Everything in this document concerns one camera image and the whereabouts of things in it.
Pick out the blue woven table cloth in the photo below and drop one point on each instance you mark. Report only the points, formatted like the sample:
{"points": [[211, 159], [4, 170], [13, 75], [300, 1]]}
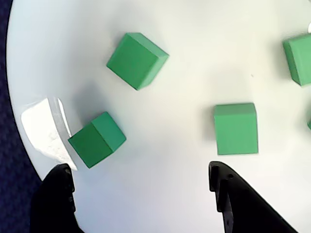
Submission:
{"points": [[5, 145]]}

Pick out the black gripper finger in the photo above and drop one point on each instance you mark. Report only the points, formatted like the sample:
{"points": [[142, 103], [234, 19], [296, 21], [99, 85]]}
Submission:
{"points": [[53, 206], [243, 206]]}

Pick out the white round plate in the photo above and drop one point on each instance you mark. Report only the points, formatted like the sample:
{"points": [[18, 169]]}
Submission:
{"points": [[182, 182]]}

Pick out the green cube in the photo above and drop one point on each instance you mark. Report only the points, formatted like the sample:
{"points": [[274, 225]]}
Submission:
{"points": [[235, 129], [309, 125], [300, 60], [97, 140], [136, 61]]}

